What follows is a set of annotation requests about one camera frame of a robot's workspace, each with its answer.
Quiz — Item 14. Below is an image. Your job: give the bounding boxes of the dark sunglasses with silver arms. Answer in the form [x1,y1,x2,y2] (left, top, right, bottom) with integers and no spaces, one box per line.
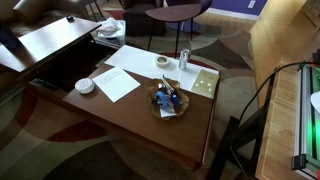
[155,75,183,101]

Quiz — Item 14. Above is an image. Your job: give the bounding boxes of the wooden bowl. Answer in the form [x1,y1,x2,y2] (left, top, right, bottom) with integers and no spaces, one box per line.
[145,78,190,121]

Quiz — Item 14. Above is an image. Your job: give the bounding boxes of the raised wooden lift top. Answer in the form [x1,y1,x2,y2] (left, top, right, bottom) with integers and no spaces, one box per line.
[0,16,103,74]

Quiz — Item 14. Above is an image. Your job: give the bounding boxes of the blue tape roll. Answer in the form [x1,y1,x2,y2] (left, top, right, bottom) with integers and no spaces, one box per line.
[153,90,171,110]

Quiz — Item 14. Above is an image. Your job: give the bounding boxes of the small white card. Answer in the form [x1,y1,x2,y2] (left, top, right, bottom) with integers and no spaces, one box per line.
[159,105,178,119]

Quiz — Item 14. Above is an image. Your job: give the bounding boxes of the white tape roll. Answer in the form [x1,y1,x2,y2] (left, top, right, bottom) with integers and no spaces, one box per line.
[154,55,171,69]

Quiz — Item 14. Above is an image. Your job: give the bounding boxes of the brown wooden coffee table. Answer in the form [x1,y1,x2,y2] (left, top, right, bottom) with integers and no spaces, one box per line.
[19,39,223,171]

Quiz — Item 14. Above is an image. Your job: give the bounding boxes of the shiny metal cylinder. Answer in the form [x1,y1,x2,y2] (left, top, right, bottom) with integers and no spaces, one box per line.
[178,48,192,71]

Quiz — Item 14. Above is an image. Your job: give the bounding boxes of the printed white paper sheet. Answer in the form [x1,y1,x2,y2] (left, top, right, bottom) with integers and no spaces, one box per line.
[91,65,142,104]

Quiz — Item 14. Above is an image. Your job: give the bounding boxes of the light green board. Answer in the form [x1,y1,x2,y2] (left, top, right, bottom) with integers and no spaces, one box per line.
[190,68,220,100]

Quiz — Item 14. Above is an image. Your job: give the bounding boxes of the dark fabric armchair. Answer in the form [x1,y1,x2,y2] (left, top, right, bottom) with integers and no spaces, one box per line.
[120,0,168,37]

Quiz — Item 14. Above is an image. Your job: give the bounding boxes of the white round disc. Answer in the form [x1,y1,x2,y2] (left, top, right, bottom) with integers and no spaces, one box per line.
[74,77,96,95]

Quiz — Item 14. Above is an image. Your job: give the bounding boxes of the dark round side table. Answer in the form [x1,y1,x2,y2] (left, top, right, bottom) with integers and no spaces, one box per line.
[144,3,203,59]

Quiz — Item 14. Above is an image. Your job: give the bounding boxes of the crumpled white cloth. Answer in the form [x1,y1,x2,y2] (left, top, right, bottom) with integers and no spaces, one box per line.
[96,17,122,37]

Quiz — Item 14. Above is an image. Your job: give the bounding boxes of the black table support leg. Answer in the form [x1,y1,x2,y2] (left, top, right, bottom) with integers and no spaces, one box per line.
[206,71,278,180]

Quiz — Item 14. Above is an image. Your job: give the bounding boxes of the thin black metal legs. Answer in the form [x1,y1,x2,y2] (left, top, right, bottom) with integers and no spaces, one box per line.
[81,0,105,22]

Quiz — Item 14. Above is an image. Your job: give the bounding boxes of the patterned curved-stripe rug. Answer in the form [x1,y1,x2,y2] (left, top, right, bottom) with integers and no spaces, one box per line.
[0,9,261,180]

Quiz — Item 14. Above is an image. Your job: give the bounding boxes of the light wooden robot table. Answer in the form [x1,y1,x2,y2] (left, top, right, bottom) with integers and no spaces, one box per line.
[254,58,320,180]

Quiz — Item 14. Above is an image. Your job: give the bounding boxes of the brown leather armchair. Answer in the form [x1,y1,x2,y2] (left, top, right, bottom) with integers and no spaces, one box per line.
[0,0,91,38]

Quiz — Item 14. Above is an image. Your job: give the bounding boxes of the dark flat panel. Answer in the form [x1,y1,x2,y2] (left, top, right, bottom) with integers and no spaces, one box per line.
[0,19,25,52]

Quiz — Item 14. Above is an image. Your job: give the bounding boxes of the thin black cable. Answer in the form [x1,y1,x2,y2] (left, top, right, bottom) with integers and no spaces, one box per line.
[229,60,320,180]

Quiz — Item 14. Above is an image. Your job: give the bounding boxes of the aluminium rail frame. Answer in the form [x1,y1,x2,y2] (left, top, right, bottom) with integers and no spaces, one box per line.
[291,63,320,180]

